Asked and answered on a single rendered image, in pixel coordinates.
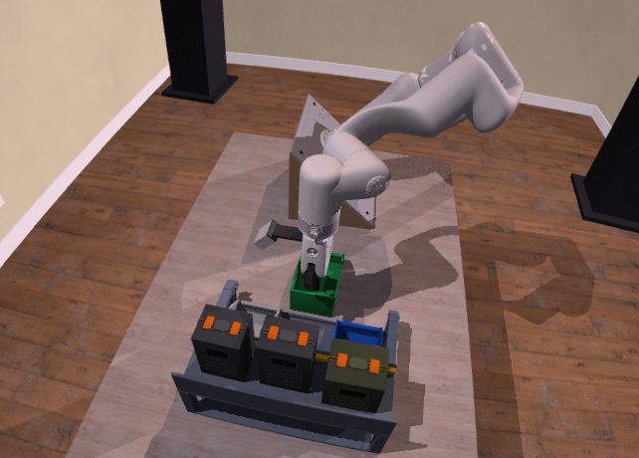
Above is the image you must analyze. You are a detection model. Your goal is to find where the orange flat bar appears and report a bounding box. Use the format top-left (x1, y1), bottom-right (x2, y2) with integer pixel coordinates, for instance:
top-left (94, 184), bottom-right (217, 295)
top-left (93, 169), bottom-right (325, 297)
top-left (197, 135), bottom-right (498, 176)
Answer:
top-left (316, 353), bottom-right (396, 374)

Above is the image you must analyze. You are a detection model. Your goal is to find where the green bin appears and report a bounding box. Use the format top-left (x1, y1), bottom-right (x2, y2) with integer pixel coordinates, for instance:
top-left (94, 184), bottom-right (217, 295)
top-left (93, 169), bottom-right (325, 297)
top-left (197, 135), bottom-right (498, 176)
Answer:
top-left (290, 253), bottom-right (344, 318)

